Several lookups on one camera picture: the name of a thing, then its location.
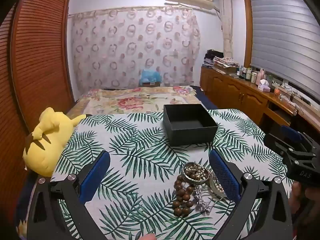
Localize pink tissue box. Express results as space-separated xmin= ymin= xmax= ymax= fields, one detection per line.
xmin=257 ymin=79 xmax=271 ymax=92

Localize floral bed blanket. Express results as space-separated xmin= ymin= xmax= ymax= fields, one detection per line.
xmin=66 ymin=85 xmax=201 ymax=117

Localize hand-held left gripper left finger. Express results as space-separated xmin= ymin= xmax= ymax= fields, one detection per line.
xmin=26 ymin=151 xmax=112 ymax=240

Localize white cables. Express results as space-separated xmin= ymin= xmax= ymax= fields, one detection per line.
xmin=280 ymin=85 xmax=313 ymax=106

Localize green leaf print cloth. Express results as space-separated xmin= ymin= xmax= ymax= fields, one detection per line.
xmin=50 ymin=108 xmax=296 ymax=240

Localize silver bangle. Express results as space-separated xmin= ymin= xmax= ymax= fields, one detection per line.
xmin=209 ymin=172 xmax=227 ymax=198
xmin=181 ymin=162 xmax=212 ymax=185

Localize blue plush toy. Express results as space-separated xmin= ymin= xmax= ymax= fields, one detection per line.
xmin=139 ymin=67 xmax=162 ymax=84

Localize brown wooden bead bracelet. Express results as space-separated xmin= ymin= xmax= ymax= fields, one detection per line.
xmin=172 ymin=171 xmax=200 ymax=217

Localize navy bed sheet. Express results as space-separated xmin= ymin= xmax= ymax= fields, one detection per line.
xmin=189 ymin=85 xmax=223 ymax=111

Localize black square box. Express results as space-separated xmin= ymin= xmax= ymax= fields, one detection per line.
xmin=163 ymin=103 xmax=219 ymax=147

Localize stack of patterned fabric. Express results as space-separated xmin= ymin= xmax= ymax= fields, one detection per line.
xmin=212 ymin=56 xmax=241 ymax=75

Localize pink circle print curtain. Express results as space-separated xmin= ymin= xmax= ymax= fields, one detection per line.
xmin=68 ymin=6 xmax=201 ymax=91

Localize person's right hand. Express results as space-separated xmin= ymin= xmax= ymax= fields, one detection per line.
xmin=289 ymin=181 xmax=320 ymax=221

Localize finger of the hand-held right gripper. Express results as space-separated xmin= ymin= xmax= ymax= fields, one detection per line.
xmin=264 ymin=133 xmax=288 ymax=155
xmin=280 ymin=124 xmax=305 ymax=143

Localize stack of dark clothes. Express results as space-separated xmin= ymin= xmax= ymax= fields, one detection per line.
xmin=203 ymin=50 xmax=224 ymax=68

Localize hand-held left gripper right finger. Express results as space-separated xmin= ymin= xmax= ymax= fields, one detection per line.
xmin=209 ymin=149 xmax=293 ymax=240

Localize white pearl necklace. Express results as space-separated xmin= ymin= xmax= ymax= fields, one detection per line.
xmin=184 ymin=164 xmax=225 ymax=195

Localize yellow plush toy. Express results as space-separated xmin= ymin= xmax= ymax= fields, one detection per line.
xmin=22 ymin=107 xmax=93 ymax=177

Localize long wooden cabinet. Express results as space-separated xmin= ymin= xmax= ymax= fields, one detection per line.
xmin=199 ymin=66 xmax=320 ymax=141

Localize grey window blind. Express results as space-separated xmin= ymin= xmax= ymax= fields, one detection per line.
xmin=249 ymin=0 xmax=320 ymax=101

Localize row of toiletry bottles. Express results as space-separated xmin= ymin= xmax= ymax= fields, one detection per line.
xmin=236 ymin=65 xmax=267 ymax=84

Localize brown louvered wardrobe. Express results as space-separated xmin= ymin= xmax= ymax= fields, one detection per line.
xmin=0 ymin=0 xmax=76 ymax=205

